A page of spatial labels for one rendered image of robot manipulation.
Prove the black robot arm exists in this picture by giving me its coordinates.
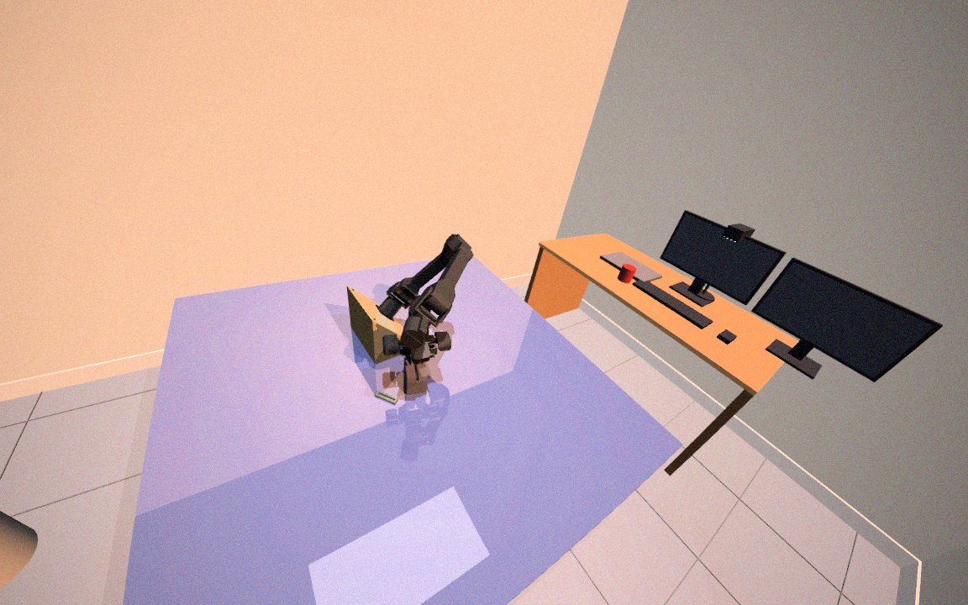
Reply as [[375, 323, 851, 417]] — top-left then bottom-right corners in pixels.
[[376, 234, 474, 365]]

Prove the olive rectangular frame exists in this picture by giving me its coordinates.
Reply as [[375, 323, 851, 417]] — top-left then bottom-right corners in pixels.
[[375, 391, 398, 405]]

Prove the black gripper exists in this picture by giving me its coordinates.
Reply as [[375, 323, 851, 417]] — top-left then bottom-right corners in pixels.
[[382, 326, 451, 365]]

